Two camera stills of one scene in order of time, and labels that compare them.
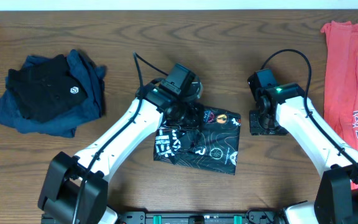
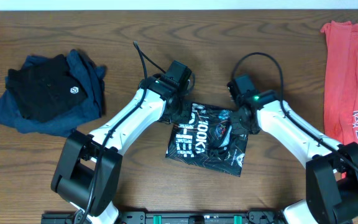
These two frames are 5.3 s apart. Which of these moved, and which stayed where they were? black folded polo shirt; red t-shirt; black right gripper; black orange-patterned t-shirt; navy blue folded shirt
Moved: black right gripper; black orange-patterned t-shirt
Stayed: black folded polo shirt; navy blue folded shirt; red t-shirt
